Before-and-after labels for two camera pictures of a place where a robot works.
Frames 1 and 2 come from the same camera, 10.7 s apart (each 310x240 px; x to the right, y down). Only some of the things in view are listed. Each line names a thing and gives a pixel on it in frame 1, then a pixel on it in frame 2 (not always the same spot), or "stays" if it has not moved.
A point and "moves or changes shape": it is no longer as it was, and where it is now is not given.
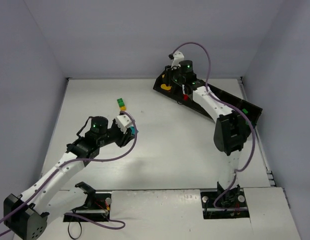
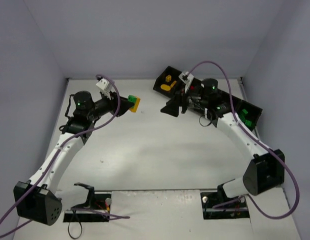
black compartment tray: x=250 y=112 stays
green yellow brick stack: x=121 y=104 moves or changes shape
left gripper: x=123 y=140 → x=115 y=105
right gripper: x=167 y=72 → x=183 y=103
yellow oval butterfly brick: x=164 y=86 stays
